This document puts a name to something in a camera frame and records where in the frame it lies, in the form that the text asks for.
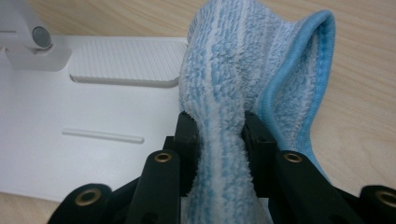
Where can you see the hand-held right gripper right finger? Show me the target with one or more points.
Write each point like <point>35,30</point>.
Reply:
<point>264,161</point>

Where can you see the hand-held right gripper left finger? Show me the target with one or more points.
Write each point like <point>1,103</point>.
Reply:
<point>186,155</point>

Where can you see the blue striped cloth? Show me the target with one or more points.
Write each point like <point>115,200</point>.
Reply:
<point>230,62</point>

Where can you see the white desk lamp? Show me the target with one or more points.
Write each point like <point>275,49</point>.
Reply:
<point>77,124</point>

